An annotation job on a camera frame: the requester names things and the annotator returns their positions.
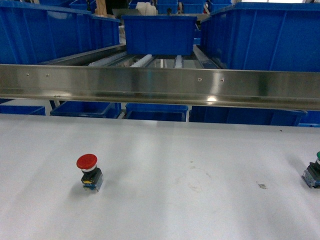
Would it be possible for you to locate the lower blue bin centre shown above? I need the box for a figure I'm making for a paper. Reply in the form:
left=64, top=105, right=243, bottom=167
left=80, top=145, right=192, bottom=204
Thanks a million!
left=125, top=103, right=189, bottom=122

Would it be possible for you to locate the stainless steel shelf rail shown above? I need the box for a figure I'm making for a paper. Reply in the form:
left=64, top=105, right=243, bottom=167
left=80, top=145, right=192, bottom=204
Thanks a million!
left=0, top=64, right=320, bottom=110

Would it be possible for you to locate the lower blue bin right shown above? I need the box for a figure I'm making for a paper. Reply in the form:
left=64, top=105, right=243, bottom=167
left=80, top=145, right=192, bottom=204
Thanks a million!
left=189, top=106, right=307, bottom=127

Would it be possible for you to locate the large blue bin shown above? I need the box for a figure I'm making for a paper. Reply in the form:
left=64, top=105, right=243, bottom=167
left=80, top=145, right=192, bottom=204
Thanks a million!
left=0, top=0, right=120, bottom=65
left=200, top=2, right=320, bottom=72

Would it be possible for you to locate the red mushroom push button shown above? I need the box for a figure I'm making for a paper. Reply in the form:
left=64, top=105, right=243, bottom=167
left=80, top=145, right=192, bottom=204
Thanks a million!
left=76, top=153, right=104, bottom=192

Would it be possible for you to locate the white roller track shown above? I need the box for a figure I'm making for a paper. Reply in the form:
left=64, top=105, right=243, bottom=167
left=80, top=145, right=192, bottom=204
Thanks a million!
left=130, top=54, right=153, bottom=68

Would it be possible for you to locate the far lower left blue bin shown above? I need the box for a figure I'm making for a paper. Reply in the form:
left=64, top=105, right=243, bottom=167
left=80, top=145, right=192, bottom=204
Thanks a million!
left=0, top=105, right=46, bottom=116

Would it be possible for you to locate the green push button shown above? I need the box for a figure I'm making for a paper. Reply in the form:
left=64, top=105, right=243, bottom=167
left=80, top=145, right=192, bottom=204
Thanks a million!
left=301, top=151, right=320, bottom=189

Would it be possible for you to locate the large blue bin left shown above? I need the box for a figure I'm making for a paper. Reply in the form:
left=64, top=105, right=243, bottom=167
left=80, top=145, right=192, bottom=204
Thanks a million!
left=0, top=0, right=120, bottom=65

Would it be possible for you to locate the large blue bin right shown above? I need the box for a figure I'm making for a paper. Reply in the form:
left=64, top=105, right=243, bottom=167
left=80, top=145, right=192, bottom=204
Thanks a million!
left=200, top=2, right=320, bottom=72

